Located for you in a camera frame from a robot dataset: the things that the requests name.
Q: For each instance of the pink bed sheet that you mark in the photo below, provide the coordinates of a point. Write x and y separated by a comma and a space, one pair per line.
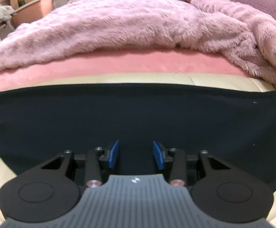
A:
179, 61

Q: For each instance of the fluffy pink blanket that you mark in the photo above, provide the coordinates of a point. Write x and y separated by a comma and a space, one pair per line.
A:
244, 35

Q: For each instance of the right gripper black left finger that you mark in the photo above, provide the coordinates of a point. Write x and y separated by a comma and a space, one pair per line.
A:
53, 188

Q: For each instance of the pink plastic storage bin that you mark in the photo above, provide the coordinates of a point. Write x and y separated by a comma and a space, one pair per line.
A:
31, 12

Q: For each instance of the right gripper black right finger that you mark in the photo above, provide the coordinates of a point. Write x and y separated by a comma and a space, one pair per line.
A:
218, 188

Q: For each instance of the black pants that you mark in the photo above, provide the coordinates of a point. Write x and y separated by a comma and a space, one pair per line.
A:
238, 127

